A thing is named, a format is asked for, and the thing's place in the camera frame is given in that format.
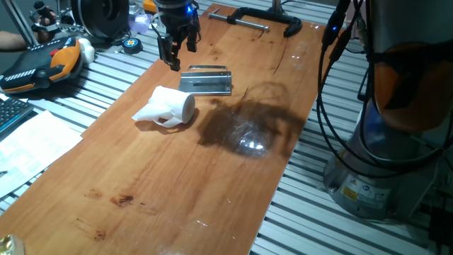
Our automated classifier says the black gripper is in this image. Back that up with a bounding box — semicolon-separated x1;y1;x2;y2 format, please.
154;0;201;72

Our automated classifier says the bare person forearm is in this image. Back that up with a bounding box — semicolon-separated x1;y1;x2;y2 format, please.
0;30;31;51

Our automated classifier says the person hand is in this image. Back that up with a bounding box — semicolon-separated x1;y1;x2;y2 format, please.
30;25;59;44

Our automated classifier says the purple plastic piece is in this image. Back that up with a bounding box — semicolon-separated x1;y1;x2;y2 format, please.
127;12;154;35

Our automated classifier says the round black tape measure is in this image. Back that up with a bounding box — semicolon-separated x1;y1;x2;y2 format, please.
122;37;144;55

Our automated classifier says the black filament spool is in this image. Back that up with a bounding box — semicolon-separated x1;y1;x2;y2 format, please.
70;0;130;40

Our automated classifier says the black c-clamp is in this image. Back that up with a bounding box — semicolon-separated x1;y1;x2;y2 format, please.
207;6;304;38

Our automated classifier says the wooden board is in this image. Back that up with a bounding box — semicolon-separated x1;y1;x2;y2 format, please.
0;3;341;255

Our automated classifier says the black orange teach pendant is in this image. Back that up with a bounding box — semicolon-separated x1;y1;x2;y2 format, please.
0;36;84;94

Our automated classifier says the grey metal stand pole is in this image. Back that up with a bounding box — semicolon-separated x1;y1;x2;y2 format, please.
3;0;40;47

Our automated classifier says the large white paper sheet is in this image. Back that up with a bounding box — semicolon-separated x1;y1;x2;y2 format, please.
0;110;84;199

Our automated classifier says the black computer keyboard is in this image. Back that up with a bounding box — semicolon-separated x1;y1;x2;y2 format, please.
0;96;35;136

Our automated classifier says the gold foil packet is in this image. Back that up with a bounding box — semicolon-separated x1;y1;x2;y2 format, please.
0;234;26;255

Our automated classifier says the frame pole held by clamp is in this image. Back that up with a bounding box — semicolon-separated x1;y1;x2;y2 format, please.
267;0;289;16

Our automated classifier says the black cable with blue light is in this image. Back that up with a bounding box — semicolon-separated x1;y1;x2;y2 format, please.
316;0;453;180

